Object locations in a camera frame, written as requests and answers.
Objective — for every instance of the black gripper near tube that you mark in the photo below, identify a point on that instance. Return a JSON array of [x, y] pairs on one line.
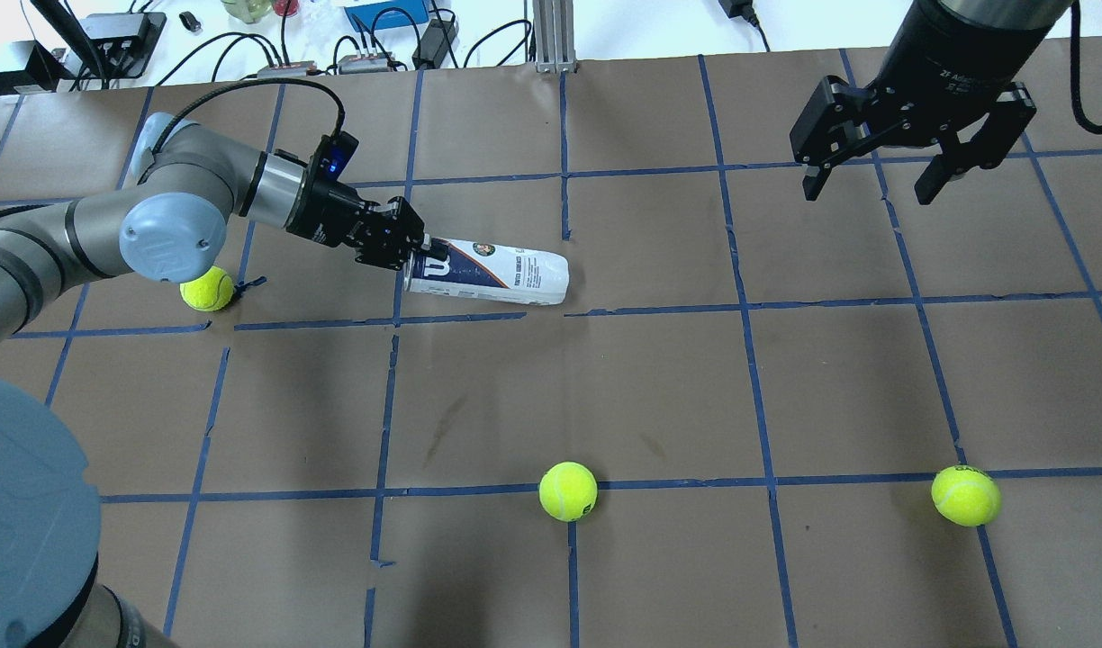
[[321, 212]]

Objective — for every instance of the robot arm near tube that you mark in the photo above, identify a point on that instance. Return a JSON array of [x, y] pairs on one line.
[[168, 225]]

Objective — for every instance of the tennis ball near tape curl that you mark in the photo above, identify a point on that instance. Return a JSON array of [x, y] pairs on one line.
[[211, 292]]

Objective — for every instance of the tennis ball centre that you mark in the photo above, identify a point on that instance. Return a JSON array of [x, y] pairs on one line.
[[568, 491]]

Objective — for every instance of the tennis ball side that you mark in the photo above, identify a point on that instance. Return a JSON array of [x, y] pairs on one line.
[[966, 496]]

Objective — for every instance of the black power adapter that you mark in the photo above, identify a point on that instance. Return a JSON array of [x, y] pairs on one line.
[[436, 43]]

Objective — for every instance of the grey usb hub right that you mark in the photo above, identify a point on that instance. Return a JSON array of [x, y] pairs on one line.
[[354, 64]]

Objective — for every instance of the grey usb hub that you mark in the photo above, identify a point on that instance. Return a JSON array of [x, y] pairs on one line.
[[303, 68], [354, 64]]

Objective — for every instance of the grey usb hub left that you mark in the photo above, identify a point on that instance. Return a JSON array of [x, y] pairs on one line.
[[303, 68]]

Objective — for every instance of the blue box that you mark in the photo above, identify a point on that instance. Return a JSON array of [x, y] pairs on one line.
[[385, 14]]

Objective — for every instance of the black device on desk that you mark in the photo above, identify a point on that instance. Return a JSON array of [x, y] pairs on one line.
[[122, 42]]

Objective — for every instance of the aluminium frame post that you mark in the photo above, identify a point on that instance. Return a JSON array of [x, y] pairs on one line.
[[553, 23]]

